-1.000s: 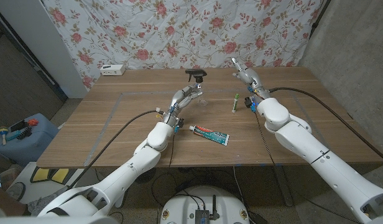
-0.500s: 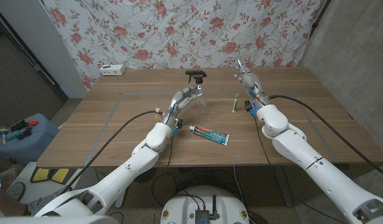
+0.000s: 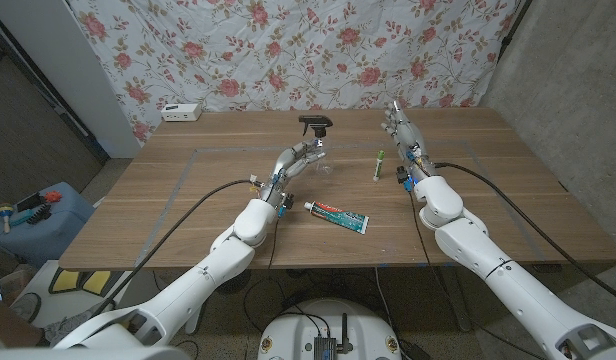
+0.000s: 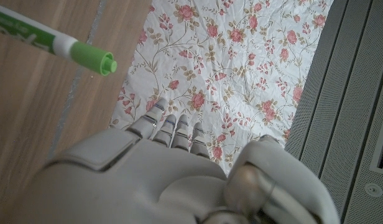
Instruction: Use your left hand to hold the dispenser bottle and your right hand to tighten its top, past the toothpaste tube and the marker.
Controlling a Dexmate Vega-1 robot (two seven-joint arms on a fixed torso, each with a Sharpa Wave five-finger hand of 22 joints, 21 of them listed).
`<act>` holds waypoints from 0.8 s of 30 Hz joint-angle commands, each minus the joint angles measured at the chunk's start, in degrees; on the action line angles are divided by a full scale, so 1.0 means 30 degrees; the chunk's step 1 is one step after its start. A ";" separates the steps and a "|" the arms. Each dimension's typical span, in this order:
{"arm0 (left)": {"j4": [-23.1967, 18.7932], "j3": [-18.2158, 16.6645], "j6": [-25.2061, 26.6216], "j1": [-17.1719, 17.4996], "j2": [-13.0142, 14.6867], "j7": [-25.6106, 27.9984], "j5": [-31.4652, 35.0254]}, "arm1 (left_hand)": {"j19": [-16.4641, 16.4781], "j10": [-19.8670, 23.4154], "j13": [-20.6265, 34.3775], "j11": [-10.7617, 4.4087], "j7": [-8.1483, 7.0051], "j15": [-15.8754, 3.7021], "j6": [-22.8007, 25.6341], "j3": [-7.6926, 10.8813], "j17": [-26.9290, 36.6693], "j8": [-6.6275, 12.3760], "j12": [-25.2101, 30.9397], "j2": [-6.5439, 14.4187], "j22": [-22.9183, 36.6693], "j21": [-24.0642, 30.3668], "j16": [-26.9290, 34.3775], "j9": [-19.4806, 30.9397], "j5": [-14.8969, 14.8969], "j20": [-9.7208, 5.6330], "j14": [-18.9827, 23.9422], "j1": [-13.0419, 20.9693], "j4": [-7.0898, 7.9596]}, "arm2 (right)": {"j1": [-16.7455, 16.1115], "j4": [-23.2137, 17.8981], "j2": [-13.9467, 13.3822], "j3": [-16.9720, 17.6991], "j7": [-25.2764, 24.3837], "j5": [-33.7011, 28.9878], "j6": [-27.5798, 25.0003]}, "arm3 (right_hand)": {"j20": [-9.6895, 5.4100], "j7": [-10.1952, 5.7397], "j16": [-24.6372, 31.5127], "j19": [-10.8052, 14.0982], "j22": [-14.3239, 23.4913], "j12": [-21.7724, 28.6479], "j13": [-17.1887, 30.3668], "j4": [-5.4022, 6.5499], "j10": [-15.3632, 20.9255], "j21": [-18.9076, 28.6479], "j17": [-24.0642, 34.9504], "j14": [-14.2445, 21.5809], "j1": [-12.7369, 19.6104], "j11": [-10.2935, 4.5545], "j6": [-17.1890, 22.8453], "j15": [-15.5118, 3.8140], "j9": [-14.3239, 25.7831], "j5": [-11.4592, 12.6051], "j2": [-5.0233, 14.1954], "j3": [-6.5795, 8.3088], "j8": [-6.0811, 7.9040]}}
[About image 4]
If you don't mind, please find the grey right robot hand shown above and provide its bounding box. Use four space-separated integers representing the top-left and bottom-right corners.
11 98 341 224

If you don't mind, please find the green white marker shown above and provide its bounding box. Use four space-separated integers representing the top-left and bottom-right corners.
0 2 118 77

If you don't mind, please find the floral backdrop cloth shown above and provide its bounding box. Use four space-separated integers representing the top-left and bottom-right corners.
109 0 335 175

